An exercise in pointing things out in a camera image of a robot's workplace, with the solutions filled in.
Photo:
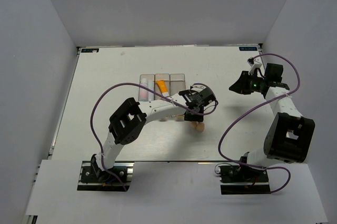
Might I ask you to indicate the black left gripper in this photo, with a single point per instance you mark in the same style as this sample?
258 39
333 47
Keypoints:
199 118

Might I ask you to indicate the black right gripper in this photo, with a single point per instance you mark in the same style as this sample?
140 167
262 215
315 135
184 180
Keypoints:
240 85

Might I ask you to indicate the beige egg makeup sponge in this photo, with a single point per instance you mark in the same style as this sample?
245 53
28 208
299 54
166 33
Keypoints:
200 127

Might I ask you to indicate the orange sunscreen tube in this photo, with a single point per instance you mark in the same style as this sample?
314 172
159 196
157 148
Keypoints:
162 87

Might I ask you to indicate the beige gourd makeup sponge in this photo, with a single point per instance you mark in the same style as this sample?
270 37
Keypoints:
194 125

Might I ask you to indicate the white cylindrical bottle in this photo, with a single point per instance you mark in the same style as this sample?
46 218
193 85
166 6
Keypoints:
151 95

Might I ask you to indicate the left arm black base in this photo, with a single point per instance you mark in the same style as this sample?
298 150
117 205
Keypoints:
103 181

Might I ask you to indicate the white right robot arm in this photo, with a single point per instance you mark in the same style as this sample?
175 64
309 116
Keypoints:
289 137

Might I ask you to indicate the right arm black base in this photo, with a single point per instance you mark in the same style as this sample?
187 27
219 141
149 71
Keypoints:
242 180

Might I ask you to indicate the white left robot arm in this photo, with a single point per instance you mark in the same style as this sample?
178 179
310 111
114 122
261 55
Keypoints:
128 120

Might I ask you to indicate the middle clear acrylic bin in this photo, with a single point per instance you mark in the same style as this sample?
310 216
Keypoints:
166 78

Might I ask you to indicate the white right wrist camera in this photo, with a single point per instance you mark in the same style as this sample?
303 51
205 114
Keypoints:
255 66

